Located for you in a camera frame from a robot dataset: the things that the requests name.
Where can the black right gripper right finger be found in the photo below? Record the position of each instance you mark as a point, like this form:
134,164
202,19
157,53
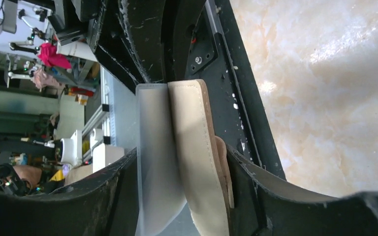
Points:
266,205

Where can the beige leather card holder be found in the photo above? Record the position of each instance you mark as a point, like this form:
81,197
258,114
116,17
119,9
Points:
202,158

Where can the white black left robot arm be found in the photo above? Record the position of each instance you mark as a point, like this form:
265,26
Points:
138,41

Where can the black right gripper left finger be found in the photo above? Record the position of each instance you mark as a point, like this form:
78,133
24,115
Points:
102,204

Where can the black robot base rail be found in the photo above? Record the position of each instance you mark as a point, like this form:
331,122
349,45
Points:
218,56

